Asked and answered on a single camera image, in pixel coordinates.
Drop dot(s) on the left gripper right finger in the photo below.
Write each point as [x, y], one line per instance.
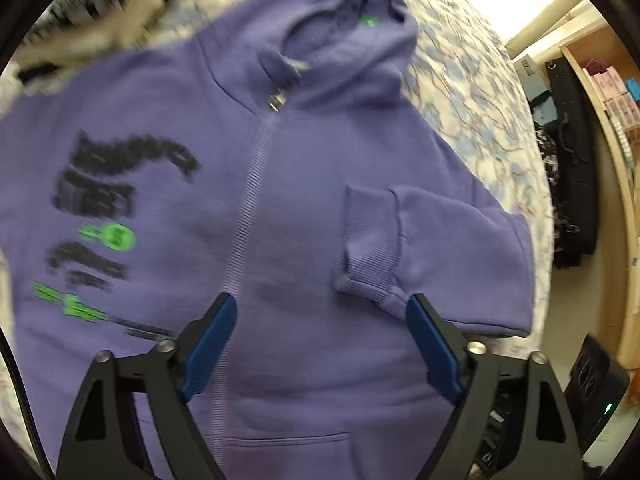
[510, 418]

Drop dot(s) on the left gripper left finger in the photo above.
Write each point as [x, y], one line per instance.
[103, 438]

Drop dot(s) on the purple zip hoodie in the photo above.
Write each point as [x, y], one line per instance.
[280, 199]

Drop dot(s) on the black hanging bag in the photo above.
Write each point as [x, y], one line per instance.
[573, 174]

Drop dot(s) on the wooden shelf unit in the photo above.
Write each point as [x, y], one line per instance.
[618, 244]

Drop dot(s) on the cat print fleece blanket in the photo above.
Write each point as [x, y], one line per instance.
[475, 90]

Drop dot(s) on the black white patterned garment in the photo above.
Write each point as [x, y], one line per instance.
[73, 32]

